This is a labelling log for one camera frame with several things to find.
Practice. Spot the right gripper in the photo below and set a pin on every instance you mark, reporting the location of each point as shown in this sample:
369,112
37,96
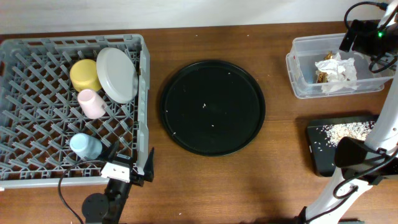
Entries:
361,45

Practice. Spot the grey plate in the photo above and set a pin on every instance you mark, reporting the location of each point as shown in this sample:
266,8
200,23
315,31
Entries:
117,75

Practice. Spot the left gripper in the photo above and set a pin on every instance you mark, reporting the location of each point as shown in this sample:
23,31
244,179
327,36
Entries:
147,175

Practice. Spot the grey plastic dishwasher rack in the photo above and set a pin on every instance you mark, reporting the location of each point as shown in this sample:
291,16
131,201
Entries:
40,111

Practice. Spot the yellow bowl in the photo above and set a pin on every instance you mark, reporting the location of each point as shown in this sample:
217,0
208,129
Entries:
83,75

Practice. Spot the pink cup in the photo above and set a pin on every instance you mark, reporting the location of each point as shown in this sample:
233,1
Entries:
91,103

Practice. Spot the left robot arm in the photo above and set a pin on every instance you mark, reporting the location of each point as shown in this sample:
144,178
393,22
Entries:
108,206

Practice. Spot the round black tray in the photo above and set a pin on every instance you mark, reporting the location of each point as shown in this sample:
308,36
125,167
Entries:
212,108

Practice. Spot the white napkin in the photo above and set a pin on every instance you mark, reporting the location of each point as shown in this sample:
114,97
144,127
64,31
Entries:
341,73

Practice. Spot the clear plastic bin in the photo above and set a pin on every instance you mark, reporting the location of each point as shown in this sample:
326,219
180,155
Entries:
307,51

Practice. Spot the light blue cup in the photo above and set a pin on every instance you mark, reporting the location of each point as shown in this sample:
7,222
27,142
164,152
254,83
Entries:
85,146

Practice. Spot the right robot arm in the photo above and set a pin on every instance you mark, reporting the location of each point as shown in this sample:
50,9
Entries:
360,165

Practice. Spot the food scraps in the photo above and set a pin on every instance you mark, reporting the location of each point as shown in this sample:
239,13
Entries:
333,133

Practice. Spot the black rectangular bin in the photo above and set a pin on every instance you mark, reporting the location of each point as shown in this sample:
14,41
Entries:
323,157

